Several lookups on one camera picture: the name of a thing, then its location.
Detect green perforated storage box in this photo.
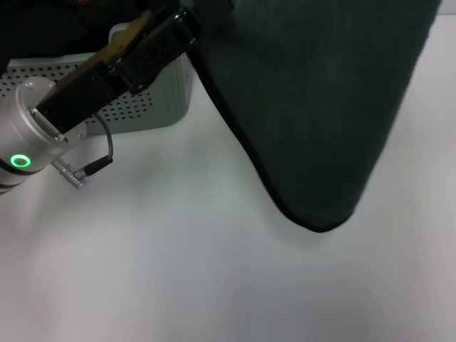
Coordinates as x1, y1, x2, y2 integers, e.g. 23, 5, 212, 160
0, 23, 195, 137

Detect dark green towel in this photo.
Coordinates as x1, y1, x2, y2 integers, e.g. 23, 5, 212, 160
180, 0, 442, 234

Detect left gripper cable plug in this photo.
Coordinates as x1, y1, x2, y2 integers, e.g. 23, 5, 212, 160
51, 113, 115, 190

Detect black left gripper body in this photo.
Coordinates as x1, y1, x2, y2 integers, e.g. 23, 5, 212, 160
33, 33, 157, 135

